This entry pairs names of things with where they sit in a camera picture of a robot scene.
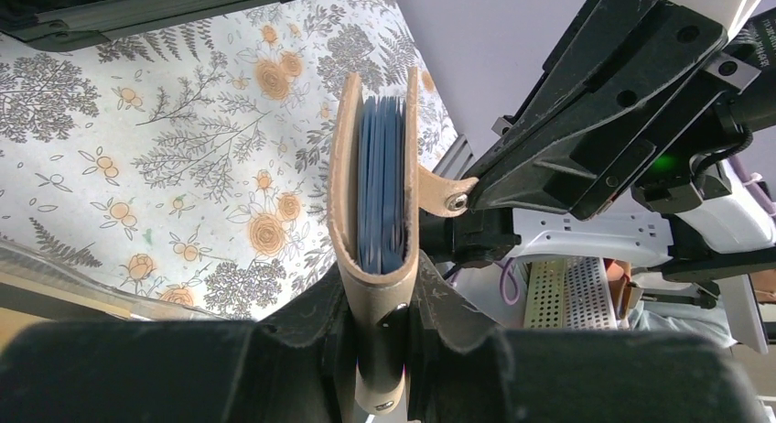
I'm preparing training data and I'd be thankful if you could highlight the clear transparent card holder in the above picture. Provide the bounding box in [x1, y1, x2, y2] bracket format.
[1, 240, 219, 320]

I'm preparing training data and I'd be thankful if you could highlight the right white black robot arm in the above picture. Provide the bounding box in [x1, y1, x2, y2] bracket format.
[398, 0, 775, 283]

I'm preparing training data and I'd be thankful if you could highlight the black poker chip case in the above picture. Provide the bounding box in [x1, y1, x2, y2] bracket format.
[1, 0, 296, 52]

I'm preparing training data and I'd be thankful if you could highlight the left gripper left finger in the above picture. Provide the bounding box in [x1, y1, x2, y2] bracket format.
[1, 268, 356, 422]

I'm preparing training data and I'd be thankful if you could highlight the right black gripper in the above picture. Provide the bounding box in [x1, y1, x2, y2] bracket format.
[468, 0, 775, 220]

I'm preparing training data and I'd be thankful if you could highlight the floral patterned table mat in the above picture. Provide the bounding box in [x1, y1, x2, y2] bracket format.
[1, 0, 457, 319]

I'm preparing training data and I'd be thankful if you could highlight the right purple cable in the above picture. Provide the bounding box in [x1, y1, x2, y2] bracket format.
[498, 257, 523, 308]

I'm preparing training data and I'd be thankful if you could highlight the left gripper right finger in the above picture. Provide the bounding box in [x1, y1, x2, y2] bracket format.
[406, 255, 767, 422]

